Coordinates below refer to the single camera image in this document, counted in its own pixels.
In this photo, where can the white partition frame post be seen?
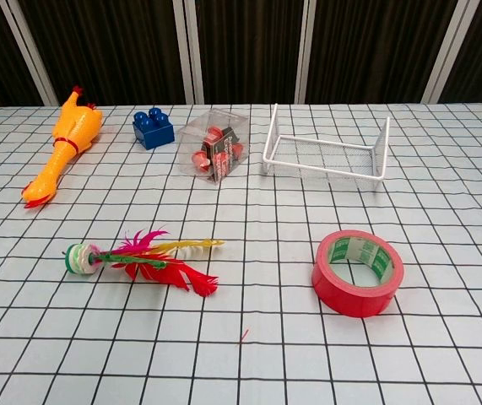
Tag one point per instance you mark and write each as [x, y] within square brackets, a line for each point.
[28, 55]
[308, 50]
[451, 50]
[192, 50]

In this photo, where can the clear plastic box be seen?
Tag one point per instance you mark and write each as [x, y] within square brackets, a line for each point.
[225, 124]

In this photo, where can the white black-grid tablecloth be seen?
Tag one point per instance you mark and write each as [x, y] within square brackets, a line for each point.
[240, 363]

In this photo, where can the blue plastic building block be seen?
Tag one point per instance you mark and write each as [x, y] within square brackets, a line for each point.
[152, 133]

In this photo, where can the small colourful toy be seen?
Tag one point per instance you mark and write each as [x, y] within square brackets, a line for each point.
[82, 258]

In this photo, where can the yellow rubber chicken toy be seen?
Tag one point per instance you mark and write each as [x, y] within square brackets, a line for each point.
[76, 126]

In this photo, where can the black printed card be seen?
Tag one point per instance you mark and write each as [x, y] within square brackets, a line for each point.
[224, 154]

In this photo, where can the small red feather scrap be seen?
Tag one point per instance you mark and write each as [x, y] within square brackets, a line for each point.
[245, 335]

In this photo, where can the red tape roll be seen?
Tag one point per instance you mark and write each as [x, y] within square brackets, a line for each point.
[342, 299]

